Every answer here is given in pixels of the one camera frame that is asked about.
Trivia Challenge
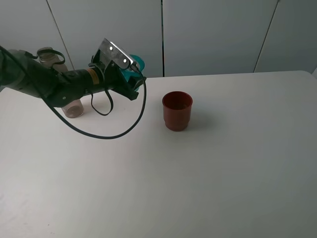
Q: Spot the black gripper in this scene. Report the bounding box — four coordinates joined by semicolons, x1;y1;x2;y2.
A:
89;62;147;101

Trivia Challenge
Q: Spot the teal translucent plastic cup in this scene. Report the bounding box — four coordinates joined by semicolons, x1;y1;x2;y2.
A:
120;55;145;92

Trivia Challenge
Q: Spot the clear brownish plastic bottle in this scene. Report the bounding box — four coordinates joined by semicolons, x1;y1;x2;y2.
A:
37;47;84;119

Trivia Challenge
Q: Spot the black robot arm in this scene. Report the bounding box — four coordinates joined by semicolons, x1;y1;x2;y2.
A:
0;49;145;108

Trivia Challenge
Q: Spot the red plastic cup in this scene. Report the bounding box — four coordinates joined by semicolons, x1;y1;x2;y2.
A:
162;91;193;131

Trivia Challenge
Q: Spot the black camera cable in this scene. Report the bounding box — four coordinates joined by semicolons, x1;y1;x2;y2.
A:
0;46;147;140

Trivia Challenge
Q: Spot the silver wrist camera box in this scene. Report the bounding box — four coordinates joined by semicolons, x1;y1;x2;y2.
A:
92;38;136;70

